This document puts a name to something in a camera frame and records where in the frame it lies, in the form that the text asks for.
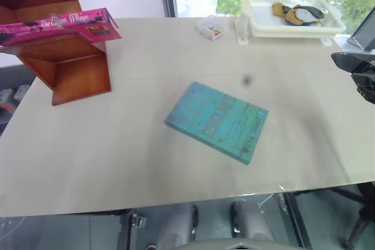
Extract teal paperback book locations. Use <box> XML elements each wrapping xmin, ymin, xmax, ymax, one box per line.
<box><xmin>164</xmin><ymin>81</ymin><xmax>270</xmax><ymax>166</ymax></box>

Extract reddish brown wooden bookshelf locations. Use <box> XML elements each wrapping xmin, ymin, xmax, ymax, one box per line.
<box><xmin>0</xmin><ymin>0</ymin><xmax>113</xmax><ymax>107</ymax></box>

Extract small clear plastic box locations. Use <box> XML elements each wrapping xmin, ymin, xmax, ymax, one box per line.
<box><xmin>196</xmin><ymin>14</ymin><xmax>230</xmax><ymax>42</ymax></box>

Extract white plastic basket tray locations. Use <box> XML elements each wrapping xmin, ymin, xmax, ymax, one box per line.
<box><xmin>234</xmin><ymin>0</ymin><xmax>347</xmax><ymax>47</ymax></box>

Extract silver robot left leg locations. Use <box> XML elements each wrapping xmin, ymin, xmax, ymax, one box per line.
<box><xmin>152</xmin><ymin>202</ymin><xmax>200</xmax><ymax>250</ymax></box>

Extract silver robot leg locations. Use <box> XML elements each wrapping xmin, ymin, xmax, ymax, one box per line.
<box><xmin>152</xmin><ymin>202</ymin><xmax>200</xmax><ymax>250</ymax></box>
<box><xmin>229</xmin><ymin>201</ymin><xmax>278</xmax><ymax>250</ymax></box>

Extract silver robot right leg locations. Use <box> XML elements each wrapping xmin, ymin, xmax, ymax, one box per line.
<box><xmin>229</xmin><ymin>201</ymin><xmax>278</xmax><ymax>250</ymax></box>

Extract grey robot torso edge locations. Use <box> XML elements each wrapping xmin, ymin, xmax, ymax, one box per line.
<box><xmin>172</xmin><ymin>238</ymin><xmax>296</xmax><ymax>250</ymax></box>

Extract yellow and grey gloves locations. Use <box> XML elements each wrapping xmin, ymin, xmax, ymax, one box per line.
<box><xmin>271</xmin><ymin>2</ymin><xmax>326</xmax><ymax>26</ymax></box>

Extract pink box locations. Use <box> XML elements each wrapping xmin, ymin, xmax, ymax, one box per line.
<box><xmin>0</xmin><ymin>7</ymin><xmax>122</xmax><ymax>48</ymax></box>

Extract dark tilted monitor screen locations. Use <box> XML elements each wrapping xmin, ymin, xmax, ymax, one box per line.
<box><xmin>346</xmin><ymin>6</ymin><xmax>375</xmax><ymax>52</ymax></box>

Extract black table leg frame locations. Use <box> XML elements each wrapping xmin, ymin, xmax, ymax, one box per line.
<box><xmin>282</xmin><ymin>181</ymin><xmax>375</xmax><ymax>250</ymax></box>

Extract grey equipment with red ring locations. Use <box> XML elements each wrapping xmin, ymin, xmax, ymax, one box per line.
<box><xmin>0</xmin><ymin>84</ymin><xmax>30</xmax><ymax>133</ymax></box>

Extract black device with lattice frame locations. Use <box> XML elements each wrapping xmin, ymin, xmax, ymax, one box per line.
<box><xmin>330</xmin><ymin>51</ymin><xmax>375</xmax><ymax>103</ymax></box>

